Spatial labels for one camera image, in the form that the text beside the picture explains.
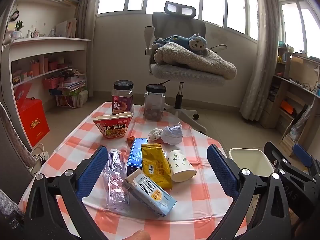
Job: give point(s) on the white floral paper cup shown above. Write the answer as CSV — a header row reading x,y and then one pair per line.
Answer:
x,y
180,168

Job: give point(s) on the white curved bookshelf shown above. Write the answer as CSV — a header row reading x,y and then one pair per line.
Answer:
x,y
41,57

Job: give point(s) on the yellow snack bag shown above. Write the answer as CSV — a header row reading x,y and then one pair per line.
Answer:
x,y
156,166

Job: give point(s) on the white power strip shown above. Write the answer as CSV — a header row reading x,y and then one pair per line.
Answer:
x,y
40,157

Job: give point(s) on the left hand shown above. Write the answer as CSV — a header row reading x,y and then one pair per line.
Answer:
x,y
139,235

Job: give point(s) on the beige curtain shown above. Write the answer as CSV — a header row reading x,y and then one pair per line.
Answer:
x,y
86,16
267,50

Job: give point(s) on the grey office chair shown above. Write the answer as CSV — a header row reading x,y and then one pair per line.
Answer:
x,y
178,19

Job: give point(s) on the beige right curtain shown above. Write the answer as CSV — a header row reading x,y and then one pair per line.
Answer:
x,y
267,50

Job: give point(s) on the beige left curtain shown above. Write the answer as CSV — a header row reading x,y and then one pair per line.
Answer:
x,y
86,16

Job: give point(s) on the beige fleece blanket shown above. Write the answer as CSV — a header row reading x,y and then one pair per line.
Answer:
x,y
172,53

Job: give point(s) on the cashew jar purple label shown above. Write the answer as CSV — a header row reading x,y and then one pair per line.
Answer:
x,y
122,96

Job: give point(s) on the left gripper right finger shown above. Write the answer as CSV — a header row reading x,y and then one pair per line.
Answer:
x,y
271,218

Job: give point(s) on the clear jar with nuts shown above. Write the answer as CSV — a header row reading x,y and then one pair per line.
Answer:
x,y
154,100

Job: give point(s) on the wooden shelf unit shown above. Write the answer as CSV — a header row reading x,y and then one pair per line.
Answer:
x,y
292,105

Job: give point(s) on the white tissue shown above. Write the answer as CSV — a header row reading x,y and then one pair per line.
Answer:
x,y
155,134

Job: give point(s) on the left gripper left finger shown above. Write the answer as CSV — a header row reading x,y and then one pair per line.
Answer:
x,y
43,218

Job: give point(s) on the checkered orange white tablecloth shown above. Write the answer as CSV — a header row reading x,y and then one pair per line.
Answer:
x,y
175,196

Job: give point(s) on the blue monkey plush toy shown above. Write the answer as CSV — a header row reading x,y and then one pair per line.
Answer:
x,y
196,43

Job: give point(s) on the clear plastic water bottle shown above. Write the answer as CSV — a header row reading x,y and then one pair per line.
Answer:
x,y
114,173

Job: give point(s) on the blue white milk carton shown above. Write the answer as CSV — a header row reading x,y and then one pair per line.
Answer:
x,y
149,193

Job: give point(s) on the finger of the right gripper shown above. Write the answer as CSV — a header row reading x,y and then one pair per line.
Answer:
x,y
301,190
311,163

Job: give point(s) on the orange peel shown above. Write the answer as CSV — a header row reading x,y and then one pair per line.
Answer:
x,y
131,139

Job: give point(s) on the bluish paper ball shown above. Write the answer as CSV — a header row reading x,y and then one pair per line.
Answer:
x,y
172,135

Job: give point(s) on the blue carton box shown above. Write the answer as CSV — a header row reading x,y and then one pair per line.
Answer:
x,y
134,161

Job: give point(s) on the white trash bin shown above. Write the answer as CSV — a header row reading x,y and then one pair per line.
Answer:
x,y
253,159

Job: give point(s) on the red instant noodle bowl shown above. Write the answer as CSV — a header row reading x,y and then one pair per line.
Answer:
x,y
114,125

